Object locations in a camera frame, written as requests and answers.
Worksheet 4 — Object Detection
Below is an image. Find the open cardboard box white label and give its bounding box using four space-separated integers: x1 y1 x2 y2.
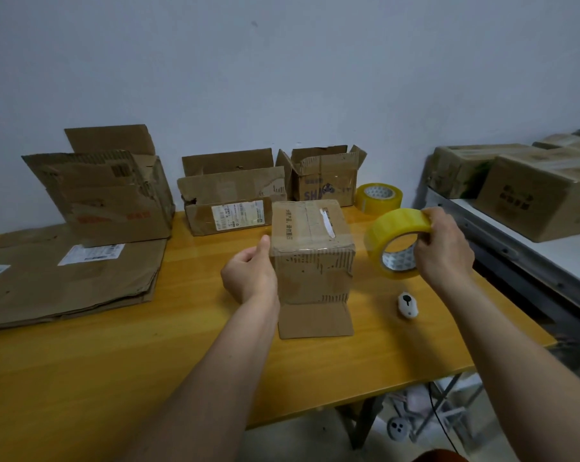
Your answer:
177 148 287 236

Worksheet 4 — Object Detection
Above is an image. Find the white round device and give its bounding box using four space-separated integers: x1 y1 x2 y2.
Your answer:
386 415 412 441

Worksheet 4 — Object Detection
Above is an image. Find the white metal side table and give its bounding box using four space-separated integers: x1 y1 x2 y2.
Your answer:
424 186 580 332

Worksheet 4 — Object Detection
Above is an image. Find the small white box cutter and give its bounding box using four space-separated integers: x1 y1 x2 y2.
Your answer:
398 292 420 319

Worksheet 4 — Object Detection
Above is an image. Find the small taped cardboard box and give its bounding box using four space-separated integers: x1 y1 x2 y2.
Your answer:
270 199 356 340

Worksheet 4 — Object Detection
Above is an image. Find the person's right hand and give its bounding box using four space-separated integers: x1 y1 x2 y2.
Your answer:
413 207 476 289

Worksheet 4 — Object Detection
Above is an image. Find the closed plain cardboard box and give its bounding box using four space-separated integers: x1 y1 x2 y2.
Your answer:
533 133 580 155

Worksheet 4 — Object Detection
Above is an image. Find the stack of flattened cardboard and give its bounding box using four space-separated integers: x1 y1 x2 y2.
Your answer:
0 223 170 333

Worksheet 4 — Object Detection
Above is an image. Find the person's right forearm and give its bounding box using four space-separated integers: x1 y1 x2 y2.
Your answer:
434 270 580 462

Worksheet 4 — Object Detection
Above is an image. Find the person's orange garment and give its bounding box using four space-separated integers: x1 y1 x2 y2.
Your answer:
409 447 470 462

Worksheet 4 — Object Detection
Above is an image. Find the large open cardboard box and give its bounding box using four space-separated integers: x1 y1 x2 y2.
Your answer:
21 124 175 249

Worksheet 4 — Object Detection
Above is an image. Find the grey metal folding frame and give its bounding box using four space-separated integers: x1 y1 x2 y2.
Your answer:
409 374 488 445

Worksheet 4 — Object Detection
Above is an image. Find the open cardboard box blue print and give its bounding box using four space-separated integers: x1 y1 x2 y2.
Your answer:
276 144 368 208

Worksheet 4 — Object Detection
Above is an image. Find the black table leg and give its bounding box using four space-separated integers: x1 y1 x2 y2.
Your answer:
337 394 385 451

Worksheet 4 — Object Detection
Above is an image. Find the closed cardboard box black print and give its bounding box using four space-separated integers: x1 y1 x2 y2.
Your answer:
472 147 580 244

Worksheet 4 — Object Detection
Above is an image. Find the person's left hand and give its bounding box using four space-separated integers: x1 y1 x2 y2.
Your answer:
221 235 280 306

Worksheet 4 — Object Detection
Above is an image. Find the person's left forearm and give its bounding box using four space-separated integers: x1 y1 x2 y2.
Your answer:
117 294 281 462

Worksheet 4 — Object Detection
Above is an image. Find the yellow packing tape roll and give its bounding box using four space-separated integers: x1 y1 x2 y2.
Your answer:
356 183 403 216
364 208 435 280

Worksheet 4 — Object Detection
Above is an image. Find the closed cardboard box green print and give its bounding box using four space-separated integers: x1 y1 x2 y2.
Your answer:
426 143 532 201

